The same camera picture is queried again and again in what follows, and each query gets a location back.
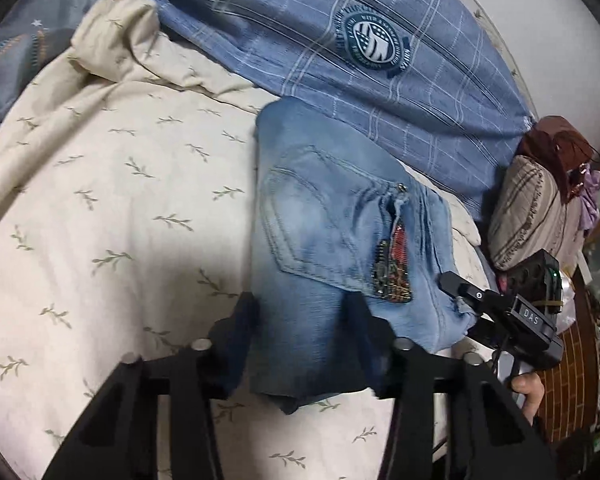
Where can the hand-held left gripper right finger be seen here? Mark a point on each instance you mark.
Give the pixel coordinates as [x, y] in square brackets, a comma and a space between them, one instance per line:
[365, 330]

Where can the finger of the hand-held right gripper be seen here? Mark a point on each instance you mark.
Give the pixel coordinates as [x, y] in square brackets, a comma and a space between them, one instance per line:
[462, 290]

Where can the striped beige pillow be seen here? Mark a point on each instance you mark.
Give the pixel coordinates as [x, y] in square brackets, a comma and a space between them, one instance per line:
[525, 210]

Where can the grey-blue star print bedding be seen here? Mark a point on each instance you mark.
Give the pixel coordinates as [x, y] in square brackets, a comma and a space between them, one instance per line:
[20, 60]

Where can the person's right hand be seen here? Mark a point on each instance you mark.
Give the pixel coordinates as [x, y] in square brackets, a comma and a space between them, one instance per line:
[529, 395]

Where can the blue denim pants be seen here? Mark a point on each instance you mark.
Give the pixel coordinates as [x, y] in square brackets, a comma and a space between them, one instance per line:
[320, 220]

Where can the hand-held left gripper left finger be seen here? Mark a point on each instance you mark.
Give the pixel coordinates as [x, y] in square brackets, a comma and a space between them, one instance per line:
[235, 340]

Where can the blue plaid quilt with emblem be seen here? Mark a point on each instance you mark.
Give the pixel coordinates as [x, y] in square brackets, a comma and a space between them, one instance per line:
[280, 20]

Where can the purple cloth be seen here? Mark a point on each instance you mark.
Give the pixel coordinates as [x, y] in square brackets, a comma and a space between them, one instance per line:
[591, 200]

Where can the brick pattern cloth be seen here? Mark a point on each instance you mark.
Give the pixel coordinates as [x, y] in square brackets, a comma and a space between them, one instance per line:
[572, 360]

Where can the cream leaf print bed sheet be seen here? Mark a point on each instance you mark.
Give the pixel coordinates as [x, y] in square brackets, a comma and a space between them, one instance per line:
[105, 185]

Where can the brown cloth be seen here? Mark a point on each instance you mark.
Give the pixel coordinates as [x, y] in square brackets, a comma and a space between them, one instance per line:
[560, 140]

